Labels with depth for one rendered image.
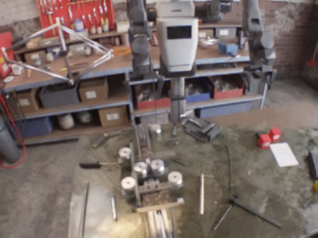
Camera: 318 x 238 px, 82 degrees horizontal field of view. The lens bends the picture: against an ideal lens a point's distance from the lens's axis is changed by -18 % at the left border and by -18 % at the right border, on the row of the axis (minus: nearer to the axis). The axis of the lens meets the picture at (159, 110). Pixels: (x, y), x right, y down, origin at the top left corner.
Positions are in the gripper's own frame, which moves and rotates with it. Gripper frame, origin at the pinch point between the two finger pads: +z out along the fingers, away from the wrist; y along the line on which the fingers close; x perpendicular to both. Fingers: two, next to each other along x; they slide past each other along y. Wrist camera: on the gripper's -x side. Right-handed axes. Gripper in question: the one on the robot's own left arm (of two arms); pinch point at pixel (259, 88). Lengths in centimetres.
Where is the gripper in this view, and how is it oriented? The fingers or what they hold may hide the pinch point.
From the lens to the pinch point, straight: 91.4
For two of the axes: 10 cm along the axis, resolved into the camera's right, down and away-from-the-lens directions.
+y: 9.9, -1.0, 0.7
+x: -0.7, -0.9, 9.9
